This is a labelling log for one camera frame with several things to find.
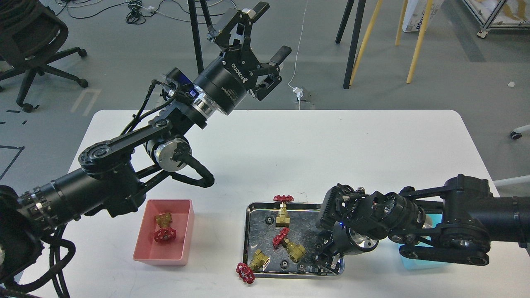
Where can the small black gear bottom left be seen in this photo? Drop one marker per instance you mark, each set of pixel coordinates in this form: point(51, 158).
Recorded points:
point(284, 264)

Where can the aluminium frame cart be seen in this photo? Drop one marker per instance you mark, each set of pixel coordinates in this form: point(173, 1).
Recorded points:
point(499, 15)

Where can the black office chair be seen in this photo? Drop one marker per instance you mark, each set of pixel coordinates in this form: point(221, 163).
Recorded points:
point(30, 38)

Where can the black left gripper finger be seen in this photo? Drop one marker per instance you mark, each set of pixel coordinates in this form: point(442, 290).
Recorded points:
point(258, 10)
point(280, 55)

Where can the small black gear bottom right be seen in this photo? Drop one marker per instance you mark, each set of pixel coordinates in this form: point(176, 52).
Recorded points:
point(301, 269)

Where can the brass valve red handle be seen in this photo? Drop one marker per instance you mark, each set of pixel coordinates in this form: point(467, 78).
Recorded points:
point(246, 271)
point(283, 218)
point(295, 251)
point(165, 232)

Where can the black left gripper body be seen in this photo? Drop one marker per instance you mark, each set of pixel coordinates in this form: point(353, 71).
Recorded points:
point(237, 71)

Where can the black tripod stand left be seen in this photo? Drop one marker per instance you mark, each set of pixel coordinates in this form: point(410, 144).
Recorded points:
point(195, 30)

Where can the black tripod stand right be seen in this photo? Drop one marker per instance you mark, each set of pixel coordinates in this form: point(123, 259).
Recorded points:
point(355, 36)

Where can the brass valve bottom red handle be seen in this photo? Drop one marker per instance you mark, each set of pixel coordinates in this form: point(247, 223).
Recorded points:
point(246, 271)

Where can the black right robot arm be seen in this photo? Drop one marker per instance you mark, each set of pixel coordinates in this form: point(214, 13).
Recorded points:
point(454, 223)

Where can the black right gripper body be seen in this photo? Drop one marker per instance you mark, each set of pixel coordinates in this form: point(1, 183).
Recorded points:
point(339, 242)

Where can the brass valve top red handle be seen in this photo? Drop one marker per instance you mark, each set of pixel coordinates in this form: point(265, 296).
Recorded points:
point(283, 218)

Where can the pink plastic box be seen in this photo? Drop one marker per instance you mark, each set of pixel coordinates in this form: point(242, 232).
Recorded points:
point(168, 253)

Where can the metal tray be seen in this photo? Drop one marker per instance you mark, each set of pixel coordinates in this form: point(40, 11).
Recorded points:
point(303, 231)

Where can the black tripod stand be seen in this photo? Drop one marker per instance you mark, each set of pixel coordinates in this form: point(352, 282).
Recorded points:
point(355, 36)
point(195, 30)

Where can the small black gear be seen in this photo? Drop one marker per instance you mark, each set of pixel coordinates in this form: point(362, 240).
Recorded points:
point(269, 220)
point(284, 264)
point(301, 269)

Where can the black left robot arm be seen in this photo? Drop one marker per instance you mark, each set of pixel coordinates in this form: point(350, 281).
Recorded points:
point(115, 175)

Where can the small black gear top left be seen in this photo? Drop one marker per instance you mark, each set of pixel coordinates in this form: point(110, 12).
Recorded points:
point(269, 220)

